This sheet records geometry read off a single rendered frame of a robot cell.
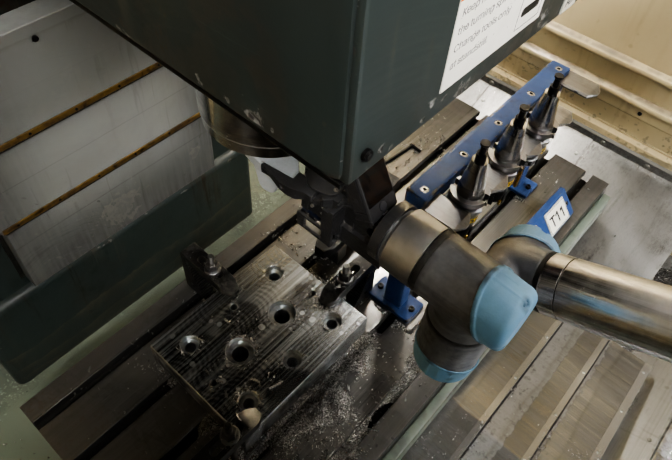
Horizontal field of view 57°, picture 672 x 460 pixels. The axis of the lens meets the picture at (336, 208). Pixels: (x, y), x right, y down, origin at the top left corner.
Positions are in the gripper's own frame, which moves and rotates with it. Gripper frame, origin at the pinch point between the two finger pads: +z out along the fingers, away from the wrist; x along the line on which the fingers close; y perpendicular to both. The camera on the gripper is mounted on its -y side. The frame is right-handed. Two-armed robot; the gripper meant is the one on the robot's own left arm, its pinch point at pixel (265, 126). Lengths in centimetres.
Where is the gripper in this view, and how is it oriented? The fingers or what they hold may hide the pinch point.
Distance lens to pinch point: 73.4
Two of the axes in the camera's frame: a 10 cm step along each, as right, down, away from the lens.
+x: 6.7, -5.5, 5.1
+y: -0.7, 6.3, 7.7
